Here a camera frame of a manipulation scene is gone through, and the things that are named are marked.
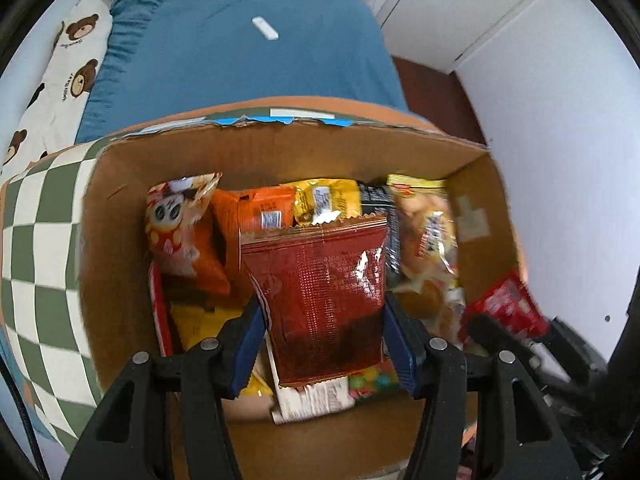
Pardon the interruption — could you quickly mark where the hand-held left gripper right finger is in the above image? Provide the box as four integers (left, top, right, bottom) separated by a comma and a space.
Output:
382, 291, 583, 480

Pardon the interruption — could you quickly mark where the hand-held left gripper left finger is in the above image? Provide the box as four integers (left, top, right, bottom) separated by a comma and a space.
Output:
62, 296, 266, 480

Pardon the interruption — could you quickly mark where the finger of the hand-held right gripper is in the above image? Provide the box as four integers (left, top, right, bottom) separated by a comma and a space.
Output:
460, 312, 543, 361

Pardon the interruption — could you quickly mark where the bright red snack packet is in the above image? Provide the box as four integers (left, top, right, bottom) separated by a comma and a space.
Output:
462, 270, 550, 343

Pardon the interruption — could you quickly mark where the dark red snack packet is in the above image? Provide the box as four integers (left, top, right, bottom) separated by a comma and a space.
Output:
240, 212, 390, 388

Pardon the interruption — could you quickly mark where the yellow bread snack packet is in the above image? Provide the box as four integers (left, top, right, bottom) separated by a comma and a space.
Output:
386, 174, 467, 348

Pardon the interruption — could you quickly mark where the panda print snack packet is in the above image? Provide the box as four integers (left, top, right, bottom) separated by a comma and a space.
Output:
145, 172, 223, 278

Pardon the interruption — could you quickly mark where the cardboard box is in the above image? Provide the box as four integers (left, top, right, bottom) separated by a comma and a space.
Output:
80, 115, 523, 480

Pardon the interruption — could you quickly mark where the colourful candy packet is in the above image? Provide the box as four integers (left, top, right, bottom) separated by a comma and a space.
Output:
347, 366, 402, 402

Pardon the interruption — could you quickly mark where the plain yellow snack packet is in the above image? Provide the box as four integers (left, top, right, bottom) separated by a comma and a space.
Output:
167, 302, 275, 398

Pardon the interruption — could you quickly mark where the orange snack packet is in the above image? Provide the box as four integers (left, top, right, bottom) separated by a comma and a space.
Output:
210, 186, 297, 286
190, 222, 232, 296

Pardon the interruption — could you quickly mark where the red and white snack packet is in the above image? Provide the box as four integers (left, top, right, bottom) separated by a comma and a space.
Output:
148, 260, 176, 358

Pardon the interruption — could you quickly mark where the black snack packet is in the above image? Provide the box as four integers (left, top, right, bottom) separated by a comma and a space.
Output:
357, 183, 401, 286

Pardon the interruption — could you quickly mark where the glossy yellow snack packet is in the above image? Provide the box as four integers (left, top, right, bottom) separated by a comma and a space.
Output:
294, 178, 362, 226

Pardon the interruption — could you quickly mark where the green checkered blanket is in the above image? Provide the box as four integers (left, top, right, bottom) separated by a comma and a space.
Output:
0, 95, 441, 461

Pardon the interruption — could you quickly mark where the blue bed sheet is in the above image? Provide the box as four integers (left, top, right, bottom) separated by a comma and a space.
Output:
75, 0, 408, 143

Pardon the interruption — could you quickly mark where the white wardrobe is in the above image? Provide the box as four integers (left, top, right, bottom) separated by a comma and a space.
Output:
372, 0, 561, 73

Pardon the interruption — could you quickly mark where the white remote control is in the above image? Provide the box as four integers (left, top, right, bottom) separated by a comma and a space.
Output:
251, 16, 280, 42

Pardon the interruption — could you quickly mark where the bear print pillow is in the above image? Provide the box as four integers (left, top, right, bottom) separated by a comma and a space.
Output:
0, 0, 113, 171

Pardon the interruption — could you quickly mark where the black cable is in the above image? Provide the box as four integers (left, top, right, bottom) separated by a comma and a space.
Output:
0, 357, 46, 480

